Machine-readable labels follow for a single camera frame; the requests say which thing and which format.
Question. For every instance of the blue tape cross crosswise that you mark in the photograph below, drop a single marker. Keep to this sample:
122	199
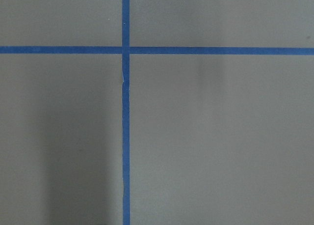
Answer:
156	50

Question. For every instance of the blue tape cross lengthwise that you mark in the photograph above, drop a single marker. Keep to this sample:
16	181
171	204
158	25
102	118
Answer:
126	110

